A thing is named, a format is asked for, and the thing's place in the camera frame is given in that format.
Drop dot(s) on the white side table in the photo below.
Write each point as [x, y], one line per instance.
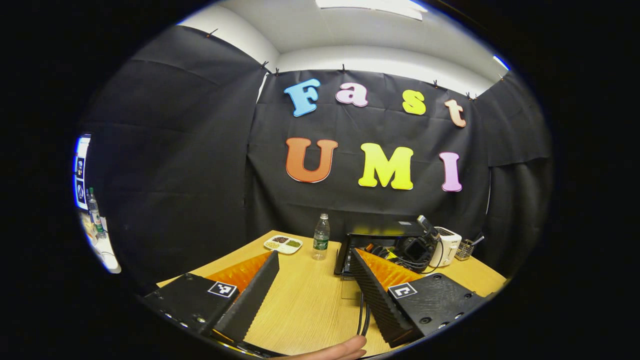
[105, 250]

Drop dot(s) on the white sectioned snack plate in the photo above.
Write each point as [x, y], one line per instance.
[282, 244]

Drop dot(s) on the black backdrop cloth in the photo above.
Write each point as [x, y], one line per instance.
[350, 130]

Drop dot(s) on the lit screen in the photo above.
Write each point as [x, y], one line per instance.
[81, 170]

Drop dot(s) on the white toaster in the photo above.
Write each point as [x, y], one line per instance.
[447, 247]

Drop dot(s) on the black electric oven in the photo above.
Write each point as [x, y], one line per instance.
[380, 229]

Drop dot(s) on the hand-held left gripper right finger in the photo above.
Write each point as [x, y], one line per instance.
[372, 300]

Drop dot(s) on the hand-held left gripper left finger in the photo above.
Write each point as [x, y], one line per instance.
[255, 300]

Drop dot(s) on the metal mesh basket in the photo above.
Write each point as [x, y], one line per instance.
[465, 250]

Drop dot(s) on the small clear bottle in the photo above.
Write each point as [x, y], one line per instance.
[95, 215]

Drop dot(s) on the water bottle green label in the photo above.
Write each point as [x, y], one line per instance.
[321, 240]

